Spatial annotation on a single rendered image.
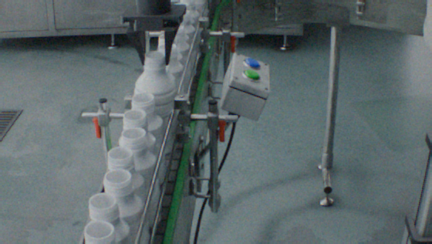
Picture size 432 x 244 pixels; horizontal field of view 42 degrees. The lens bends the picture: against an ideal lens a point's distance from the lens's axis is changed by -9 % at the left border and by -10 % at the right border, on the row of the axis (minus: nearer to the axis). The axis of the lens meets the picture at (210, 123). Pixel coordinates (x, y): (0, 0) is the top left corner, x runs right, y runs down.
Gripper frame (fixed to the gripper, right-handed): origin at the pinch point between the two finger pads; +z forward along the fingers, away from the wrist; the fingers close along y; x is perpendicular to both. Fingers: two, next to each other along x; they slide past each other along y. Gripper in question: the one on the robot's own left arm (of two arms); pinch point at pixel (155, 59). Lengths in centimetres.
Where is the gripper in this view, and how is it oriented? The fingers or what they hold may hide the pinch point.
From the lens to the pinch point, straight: 103.9
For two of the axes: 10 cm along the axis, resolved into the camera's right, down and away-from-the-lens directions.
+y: 10.0, 0.3, -0.7
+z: 0.1, 8.8, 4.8
